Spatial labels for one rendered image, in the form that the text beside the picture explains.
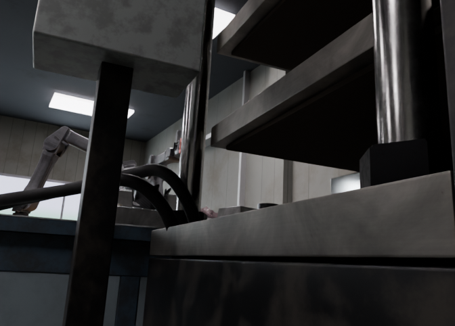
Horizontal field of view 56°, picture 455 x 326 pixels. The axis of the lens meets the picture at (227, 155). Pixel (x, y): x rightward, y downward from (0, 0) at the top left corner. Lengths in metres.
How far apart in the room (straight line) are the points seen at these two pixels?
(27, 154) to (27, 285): 7.41
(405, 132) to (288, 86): 0.35
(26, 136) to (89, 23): 7.78
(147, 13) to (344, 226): 0.59
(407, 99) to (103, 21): 0.57
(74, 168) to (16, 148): 1.05
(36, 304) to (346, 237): 0.87
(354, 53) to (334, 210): 0.26
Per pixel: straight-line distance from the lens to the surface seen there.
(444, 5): 0.37
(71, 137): 1.94
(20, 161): 8.47
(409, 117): 0.43
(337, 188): 1.19
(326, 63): 0.66
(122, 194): 1.41
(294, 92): 0.72
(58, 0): 0.84
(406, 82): 0.45
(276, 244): 0.50
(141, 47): 0.82
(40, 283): 1.15
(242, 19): 1.01
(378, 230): 0.37
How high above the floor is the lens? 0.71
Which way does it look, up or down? 14 degrees up
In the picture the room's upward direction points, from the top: 3 degrees clockwise
